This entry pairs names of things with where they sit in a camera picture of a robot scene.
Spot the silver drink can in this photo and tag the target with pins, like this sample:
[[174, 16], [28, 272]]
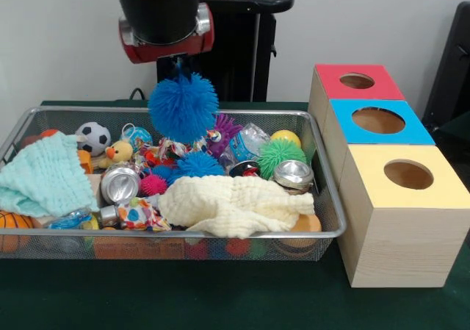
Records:
[[119, 186]]

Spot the crushed silver can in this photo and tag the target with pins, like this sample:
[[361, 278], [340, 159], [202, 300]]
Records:
[[293, 175]]

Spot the wooden box with three holes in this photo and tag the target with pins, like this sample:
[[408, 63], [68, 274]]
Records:
[[404, 249]]

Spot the blue spiky toy with eyes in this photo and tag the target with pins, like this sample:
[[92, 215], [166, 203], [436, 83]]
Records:
[[183, 106]]

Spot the yellow plush duck toy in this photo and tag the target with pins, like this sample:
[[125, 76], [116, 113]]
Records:
[[117, 153]]

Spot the green spiky ball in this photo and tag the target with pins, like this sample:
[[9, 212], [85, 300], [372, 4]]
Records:
[[282, 157]]

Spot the small soccer ball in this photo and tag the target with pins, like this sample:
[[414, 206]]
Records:
[[93, 137]]

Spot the dark green tablecloth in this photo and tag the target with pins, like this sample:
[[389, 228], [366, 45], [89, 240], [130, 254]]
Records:
[[459, 128], [183, 297]]

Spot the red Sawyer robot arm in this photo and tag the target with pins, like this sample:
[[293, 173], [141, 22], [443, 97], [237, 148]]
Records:
[[158, 10]]

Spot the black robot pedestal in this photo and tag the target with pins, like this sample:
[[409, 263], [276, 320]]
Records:
[[235, 50]]

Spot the multicolour spiky caterpillar toy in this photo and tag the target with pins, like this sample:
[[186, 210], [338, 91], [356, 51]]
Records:
[[198, 162]]

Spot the yellow ball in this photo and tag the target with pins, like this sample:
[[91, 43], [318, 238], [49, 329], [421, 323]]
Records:
[[286, 137]]

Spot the blue globe print ball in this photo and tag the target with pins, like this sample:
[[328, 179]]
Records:
[[137, 137]]

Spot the cream yellow cloth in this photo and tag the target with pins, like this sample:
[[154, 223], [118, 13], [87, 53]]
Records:
[[235, 201]]

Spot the mint green cloth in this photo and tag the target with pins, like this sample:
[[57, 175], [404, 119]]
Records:
[[44, 175]]

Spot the shallow mesh bin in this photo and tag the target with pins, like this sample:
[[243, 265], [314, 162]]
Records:
[[327, 197]]

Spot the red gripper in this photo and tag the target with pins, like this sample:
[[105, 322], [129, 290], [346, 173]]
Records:
[[165, 52]]

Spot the black stand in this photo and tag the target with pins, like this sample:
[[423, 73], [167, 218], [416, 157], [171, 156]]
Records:
[[451, 69]]

